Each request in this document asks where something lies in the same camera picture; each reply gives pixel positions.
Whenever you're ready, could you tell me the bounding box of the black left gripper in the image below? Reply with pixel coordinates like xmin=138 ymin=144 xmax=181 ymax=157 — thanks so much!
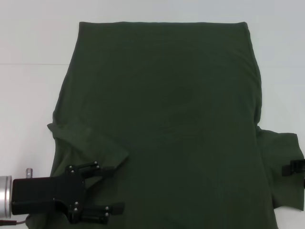
xmin=11 ymin=161 xmax=126 ymax=225

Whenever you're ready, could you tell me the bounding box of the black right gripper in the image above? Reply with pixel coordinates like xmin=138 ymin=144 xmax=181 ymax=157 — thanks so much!
xmin=282 ymin=158 xmax=305 ymax=190

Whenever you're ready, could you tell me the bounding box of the dark green t-shirt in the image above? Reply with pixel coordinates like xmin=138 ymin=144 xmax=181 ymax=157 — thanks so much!
xmin=25 ymin=21 xmax=305 ymax=229

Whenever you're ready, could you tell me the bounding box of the thin dark gripper cable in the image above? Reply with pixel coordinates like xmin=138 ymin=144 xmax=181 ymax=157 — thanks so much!
xmin=0 ymin=219 xmax=30 ymax=226

